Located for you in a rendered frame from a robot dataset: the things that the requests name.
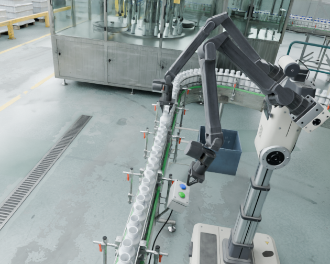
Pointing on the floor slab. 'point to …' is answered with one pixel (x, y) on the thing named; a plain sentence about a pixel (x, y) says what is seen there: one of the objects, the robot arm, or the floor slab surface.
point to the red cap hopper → (326, 53)
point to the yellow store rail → (19, 22)
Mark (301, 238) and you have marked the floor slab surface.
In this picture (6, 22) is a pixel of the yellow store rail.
